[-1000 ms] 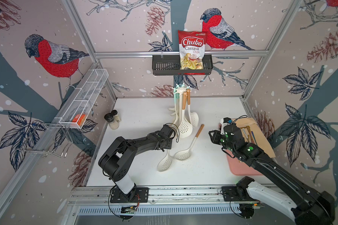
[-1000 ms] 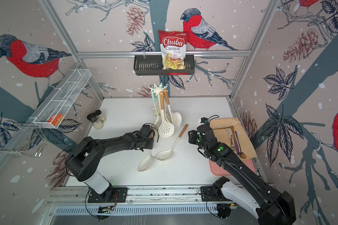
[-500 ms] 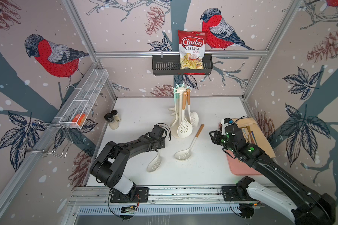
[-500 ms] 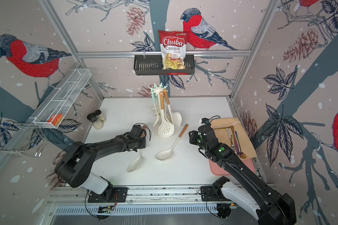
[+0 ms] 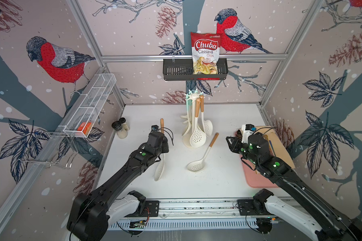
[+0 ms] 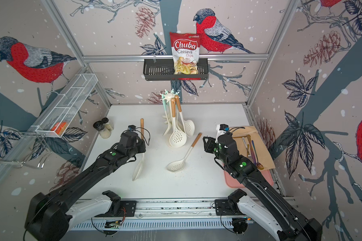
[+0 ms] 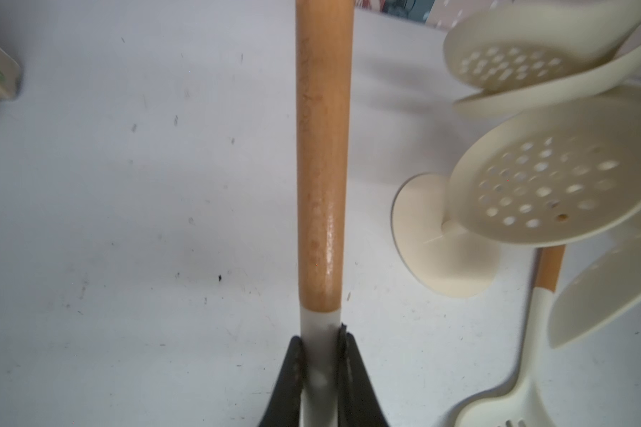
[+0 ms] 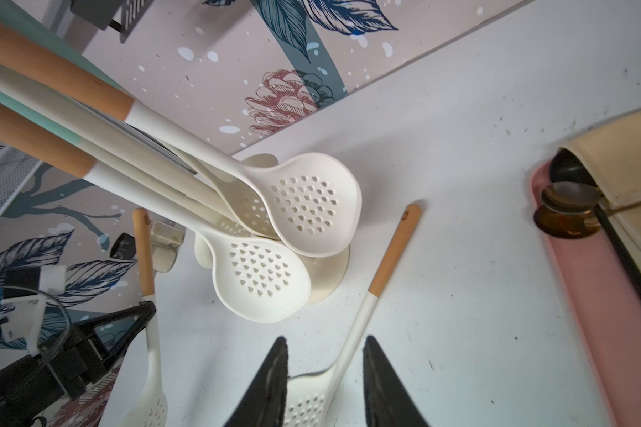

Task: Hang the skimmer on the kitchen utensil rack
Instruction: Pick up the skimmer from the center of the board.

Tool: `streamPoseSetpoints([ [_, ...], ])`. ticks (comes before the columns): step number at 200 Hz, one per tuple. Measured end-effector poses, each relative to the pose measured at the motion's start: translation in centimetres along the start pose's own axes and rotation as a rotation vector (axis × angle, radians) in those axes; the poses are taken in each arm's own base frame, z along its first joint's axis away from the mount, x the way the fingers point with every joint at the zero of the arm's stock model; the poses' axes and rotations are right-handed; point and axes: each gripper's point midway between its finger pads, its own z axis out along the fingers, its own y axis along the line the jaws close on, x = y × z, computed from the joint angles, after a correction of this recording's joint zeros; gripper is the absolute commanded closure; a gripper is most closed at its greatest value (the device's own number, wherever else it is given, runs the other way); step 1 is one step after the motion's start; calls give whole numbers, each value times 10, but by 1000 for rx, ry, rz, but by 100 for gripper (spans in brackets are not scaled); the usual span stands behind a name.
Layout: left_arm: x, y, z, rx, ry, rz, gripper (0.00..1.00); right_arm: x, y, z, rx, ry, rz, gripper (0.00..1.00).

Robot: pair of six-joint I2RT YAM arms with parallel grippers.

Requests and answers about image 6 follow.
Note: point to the Chuba cassava chips bag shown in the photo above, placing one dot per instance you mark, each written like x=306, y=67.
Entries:
x=185, y=51

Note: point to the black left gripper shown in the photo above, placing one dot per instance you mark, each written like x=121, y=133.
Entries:
x=142, y=144

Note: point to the cream salt shaker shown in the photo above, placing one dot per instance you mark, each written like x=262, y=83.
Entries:
x=107, y=123

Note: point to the red orange packet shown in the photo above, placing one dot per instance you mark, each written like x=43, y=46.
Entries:
x=59, y=128

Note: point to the purple cutlery piece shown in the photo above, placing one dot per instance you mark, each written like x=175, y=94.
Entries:
x=254, y=154

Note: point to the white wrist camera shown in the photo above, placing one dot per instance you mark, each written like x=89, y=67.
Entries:
x=132, y=128
x=221, y=130

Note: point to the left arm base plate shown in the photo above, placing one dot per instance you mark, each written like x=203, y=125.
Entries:
x=124, y=208

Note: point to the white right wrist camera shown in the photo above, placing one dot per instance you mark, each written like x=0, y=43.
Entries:
x=221, y=130

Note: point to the mint handle cream skimmer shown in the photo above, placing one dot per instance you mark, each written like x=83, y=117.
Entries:
x=164, y=103

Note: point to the wire hook rack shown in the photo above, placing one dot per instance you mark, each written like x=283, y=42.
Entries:
x=23, y=149

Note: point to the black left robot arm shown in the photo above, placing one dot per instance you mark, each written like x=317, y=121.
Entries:
x=47, y=217

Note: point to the cream utensil rack stand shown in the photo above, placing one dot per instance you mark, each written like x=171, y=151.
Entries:
x=171, y=95

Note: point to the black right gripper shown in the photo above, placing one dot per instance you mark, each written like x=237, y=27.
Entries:
x=210, y=142

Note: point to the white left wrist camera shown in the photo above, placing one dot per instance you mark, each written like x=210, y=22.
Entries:
x=132, y=128

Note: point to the black lid pepper shaker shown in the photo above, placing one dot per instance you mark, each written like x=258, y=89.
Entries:
x=102, y=130

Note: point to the cream skimmer round head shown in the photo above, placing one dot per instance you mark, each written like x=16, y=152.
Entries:
x=178, y=138

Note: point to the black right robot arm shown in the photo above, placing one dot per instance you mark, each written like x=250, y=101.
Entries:
x=275, y=214

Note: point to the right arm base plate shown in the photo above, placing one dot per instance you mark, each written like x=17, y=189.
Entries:
x=226, y=207

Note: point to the gold spoon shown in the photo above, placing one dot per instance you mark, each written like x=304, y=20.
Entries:
x=249, y=140

